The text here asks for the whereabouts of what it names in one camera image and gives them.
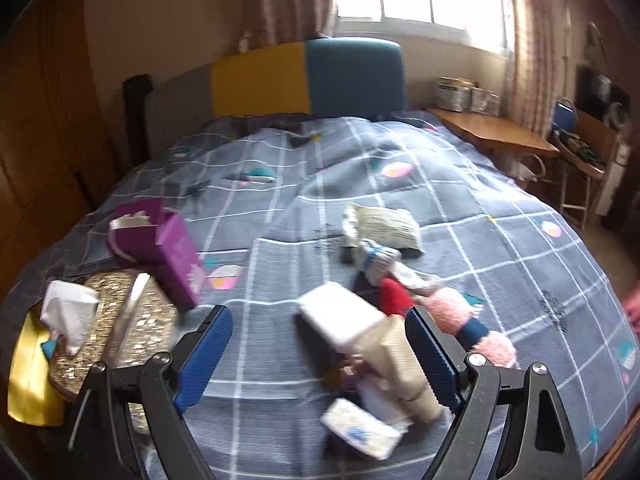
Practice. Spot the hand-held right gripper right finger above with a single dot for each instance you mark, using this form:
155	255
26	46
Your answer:
432	360

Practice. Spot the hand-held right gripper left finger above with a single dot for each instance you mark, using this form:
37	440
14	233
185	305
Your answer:
202	360

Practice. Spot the pink yarn skein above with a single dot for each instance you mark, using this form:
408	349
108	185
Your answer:
450	310

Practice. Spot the white cloth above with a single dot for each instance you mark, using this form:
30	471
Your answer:
380	400

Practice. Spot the red sock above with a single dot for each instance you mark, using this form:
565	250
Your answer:
395	297

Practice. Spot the small blue-print tissue packet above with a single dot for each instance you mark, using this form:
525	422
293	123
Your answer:
357	427

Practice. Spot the large white tissue pack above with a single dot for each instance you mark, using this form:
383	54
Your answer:
340	315

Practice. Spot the white blue-striped socks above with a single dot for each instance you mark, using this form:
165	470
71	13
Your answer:
375	260

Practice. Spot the gold storage box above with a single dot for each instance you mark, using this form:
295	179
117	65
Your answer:
30	380

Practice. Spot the round gold mosaic tissue holder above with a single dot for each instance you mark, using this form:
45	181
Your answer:
150	320

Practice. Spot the purple tissue box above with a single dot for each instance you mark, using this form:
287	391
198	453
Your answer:
170	250

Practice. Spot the white tissue sheet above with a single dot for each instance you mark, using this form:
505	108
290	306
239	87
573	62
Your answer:
67	310

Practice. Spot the grey checked bed blanket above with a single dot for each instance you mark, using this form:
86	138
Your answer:
300	200

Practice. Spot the round wooden chair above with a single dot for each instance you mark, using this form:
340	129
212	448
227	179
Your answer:
535	170

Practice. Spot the wooden desk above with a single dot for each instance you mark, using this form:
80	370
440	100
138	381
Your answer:
490	130

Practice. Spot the patterned storage tin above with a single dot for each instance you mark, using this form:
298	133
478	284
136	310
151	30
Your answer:
485	101
454	95

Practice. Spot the wooden wardrobe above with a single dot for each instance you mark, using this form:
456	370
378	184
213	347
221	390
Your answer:
45	135

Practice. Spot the blue bag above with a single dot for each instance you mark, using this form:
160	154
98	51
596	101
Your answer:
565	117

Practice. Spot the grey yellow blue headboard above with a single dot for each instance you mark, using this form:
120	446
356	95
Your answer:
260	80

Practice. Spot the black stereo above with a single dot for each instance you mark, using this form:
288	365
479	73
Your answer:
600	95

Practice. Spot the small white bottle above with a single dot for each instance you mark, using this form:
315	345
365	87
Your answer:
245	42

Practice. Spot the patterned curtain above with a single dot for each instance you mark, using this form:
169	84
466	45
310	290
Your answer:
537	50
290	0

